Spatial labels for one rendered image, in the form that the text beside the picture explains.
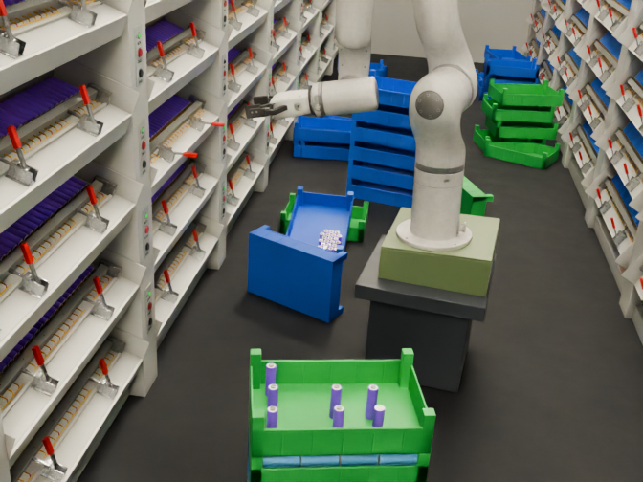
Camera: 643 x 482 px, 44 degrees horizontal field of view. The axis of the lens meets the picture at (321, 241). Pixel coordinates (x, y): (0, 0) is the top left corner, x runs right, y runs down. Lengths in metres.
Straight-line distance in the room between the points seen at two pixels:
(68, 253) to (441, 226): 0.89
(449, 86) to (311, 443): 0.86
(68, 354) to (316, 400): 0.49
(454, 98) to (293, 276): 0.81
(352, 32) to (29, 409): 1.08
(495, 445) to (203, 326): 0.87
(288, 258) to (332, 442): 1.06
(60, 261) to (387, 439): 0.66
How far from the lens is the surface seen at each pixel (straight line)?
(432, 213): 1.94
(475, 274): 1.94
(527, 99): 3.91
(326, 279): 2.26
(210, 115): 2.38
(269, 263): 2.37
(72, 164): 1.46
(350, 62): 2.05
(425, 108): 1.80
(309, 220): 2.80
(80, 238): 1.59
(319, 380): 1.50
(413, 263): 1.95
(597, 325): 2.54
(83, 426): 1.75
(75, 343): 1.64
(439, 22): 1.84
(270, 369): 1.43
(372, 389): 1.40
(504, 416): 2.05
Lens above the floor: 1.19
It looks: 25 degrees down
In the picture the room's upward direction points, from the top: 4 degrees clockwise
